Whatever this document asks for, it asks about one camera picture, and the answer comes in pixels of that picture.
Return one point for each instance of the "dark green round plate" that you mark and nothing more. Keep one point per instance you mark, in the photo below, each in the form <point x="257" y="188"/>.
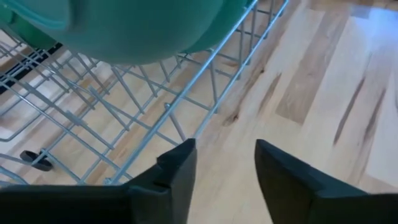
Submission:
<point x="21" y="34"/>
<point x="224" y="25"/>

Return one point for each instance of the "teal round plate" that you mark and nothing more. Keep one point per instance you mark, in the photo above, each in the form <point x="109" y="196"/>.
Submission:
<point x="124" y="28"/>

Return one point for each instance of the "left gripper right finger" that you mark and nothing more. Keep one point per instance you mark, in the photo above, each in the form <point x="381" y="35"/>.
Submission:
<point x="295" y="193"/>

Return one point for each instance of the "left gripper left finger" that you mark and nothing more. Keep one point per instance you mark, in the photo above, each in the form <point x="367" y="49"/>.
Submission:
<point x="161" y="193"/>

